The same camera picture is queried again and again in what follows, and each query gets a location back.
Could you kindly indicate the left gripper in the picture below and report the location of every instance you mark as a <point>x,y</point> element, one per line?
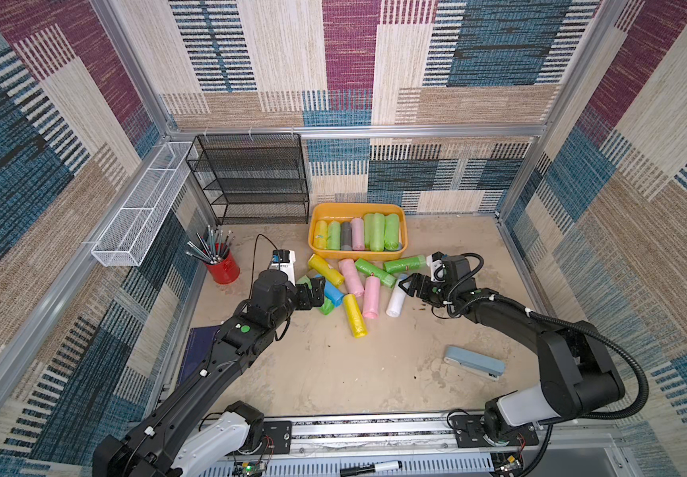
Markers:
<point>317,292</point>

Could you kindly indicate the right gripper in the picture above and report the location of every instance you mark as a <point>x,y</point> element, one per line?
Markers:
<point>427,286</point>

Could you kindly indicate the white roll with blue band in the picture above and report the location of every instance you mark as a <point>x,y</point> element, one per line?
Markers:
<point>397,298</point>

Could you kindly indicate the pink roll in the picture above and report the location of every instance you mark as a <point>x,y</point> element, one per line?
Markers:
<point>353,281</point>
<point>371,299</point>
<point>357,226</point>

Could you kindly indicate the fat green roll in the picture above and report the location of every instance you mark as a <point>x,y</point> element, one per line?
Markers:
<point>391,234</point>

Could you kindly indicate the yellow trash bag roll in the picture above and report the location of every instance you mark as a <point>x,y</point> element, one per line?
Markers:
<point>321,235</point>

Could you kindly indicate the large light green roll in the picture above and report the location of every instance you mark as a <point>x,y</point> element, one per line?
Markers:
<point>334,238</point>

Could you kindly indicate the plain light green roll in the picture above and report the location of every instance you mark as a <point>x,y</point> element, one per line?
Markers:
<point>368,230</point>

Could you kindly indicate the small dark grey roll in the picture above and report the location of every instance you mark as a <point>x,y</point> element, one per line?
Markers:
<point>346,237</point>

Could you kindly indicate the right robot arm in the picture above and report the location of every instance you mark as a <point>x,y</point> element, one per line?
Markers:
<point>583,374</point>

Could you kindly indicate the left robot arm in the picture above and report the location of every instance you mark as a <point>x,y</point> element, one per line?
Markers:
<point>150,449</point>

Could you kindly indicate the green roll with red label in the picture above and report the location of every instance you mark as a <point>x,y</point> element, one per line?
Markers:
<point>404,265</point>

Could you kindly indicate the blue trash bag roll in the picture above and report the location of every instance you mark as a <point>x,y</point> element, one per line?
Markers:
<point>333,293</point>

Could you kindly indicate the short green roll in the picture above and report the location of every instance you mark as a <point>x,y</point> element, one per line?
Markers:
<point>370,269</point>

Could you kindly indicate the yellow plastic storage box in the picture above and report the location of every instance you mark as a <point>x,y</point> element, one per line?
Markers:
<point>347,212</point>

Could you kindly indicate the red pen cup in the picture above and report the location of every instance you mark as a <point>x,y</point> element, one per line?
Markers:
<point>226,271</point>

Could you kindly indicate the dark blue booklet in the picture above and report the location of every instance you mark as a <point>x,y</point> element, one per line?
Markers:
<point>197,347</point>

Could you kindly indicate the grey blue stapler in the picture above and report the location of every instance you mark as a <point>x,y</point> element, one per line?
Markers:
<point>479,364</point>

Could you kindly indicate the black mesh shelf rack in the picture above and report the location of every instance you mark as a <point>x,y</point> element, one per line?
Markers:
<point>252,179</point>

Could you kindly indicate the black marker pen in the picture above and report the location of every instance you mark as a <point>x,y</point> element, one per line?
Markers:
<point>371,468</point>

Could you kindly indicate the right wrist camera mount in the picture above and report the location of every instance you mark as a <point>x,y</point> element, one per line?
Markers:
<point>448,269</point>

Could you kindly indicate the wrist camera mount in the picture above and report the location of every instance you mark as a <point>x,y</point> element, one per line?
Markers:
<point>448,269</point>
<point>284,260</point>

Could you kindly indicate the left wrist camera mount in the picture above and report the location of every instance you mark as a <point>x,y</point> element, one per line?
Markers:
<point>284,260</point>

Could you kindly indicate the white wire wall basket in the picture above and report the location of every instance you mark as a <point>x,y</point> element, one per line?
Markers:
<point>128,238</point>

